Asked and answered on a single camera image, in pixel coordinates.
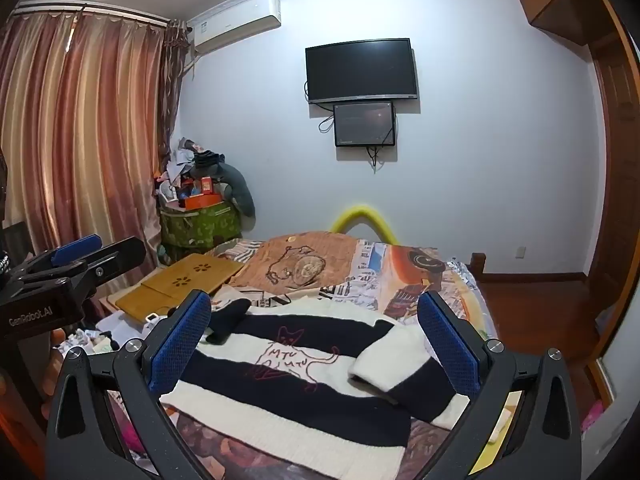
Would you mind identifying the wooden furniture panel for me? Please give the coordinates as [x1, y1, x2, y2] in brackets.
[585, 0, 640, 411]

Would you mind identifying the orange box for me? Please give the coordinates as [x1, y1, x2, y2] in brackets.
[177, 192, 223, 211]

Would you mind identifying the small black wall monitor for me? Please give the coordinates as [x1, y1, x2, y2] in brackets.
[333, 101, 397, 148]

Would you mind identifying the yellow foam tube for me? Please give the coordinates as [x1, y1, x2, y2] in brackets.
[331, 205, 398, 246]

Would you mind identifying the printed blanket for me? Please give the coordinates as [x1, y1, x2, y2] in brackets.
[102, 232, 498, 480]

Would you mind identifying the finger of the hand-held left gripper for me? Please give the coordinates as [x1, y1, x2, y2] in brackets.
[65, 237, 147, 306]
[7, 233, 105, 286]

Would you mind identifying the white air conditioner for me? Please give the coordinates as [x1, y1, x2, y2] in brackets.
[187, 0, 282, 56]

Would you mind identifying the wooden baseboard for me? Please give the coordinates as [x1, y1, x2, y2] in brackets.
[480, 272, 588, 285]

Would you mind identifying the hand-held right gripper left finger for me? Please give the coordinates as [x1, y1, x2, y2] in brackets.
[44, 289, 221, 480]

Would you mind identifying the large black wall television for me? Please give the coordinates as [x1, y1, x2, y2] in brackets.
[305, 37, 419, 105]

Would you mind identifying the white curtain rail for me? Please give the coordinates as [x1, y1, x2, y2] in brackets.
[15, 2, 171, 26]

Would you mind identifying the pile of clutter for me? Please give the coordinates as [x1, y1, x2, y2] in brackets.
[152, 137, 231, 206]

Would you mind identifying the pink satin curtain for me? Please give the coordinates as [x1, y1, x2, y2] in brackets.
[0, 7, 173, 281]

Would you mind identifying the pink cloth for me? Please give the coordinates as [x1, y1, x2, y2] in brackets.
[582, 400, 608, 436]

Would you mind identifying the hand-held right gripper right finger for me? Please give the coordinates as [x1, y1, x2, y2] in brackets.
[417, 290, 583, 480]

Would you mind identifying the green storage box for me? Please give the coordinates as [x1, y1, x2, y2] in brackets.
[160, 202, 243, 251]

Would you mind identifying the brown patterned curtain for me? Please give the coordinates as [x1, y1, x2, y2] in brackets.
[159, 19, 190, 171]

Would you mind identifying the black and white striped sweater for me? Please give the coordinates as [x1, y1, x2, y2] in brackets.
[159, 296, 472, 478]

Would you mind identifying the bamboo lap desk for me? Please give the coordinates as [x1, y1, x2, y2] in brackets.
[115, 253, 246, 321]

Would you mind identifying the grey plush toy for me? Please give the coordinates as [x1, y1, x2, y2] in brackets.
[220, 162, 257, 218]

